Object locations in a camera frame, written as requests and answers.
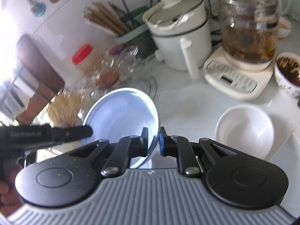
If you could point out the brown cutting board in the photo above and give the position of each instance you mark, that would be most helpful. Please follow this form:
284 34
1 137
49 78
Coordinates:
39 75

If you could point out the glass kettle on base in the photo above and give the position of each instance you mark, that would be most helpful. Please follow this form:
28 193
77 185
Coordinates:
244 63

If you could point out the chopstick holder with utensils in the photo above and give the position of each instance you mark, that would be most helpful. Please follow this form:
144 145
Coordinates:
123 25

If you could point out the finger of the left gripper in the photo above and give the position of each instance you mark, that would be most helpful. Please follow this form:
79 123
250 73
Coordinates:
71 134

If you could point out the wire rack with glasses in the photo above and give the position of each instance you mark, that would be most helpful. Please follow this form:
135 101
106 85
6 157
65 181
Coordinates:
121 68

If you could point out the white electric pot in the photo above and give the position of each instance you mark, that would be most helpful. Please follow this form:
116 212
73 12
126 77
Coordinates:
180 30

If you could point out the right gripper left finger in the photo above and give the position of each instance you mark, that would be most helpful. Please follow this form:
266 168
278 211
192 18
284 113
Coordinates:
127 148

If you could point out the red lid jar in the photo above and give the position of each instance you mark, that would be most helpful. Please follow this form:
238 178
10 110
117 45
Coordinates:
88 60

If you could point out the white small bowl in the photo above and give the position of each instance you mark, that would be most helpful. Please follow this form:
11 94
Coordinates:
246 128

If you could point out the black dish rack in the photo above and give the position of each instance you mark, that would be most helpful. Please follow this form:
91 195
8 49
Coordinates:
26 94

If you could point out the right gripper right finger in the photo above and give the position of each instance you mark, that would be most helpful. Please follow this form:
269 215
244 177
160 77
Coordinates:
180 148

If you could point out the person left hand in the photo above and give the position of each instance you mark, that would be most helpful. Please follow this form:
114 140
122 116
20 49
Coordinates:
10 201

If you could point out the patterned cup with tea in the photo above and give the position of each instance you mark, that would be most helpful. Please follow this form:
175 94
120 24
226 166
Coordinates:
286 73

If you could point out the blue bowl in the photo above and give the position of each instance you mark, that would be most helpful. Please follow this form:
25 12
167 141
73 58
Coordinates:
124 112

